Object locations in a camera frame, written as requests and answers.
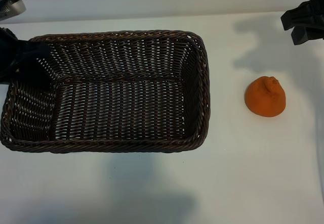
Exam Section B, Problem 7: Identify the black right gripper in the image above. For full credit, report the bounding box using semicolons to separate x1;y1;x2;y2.
280;0;324;46

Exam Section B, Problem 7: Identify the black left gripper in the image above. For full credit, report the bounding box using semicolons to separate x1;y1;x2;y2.
0;26;56;89

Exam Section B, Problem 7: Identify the orange fruit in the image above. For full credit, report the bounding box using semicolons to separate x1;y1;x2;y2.
244;75;287;118

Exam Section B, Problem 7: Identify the dark brown wicker basket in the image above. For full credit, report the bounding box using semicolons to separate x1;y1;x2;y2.
0;30;211;154

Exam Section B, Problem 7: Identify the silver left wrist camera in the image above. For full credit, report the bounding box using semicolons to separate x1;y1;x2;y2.
0;0;27;20

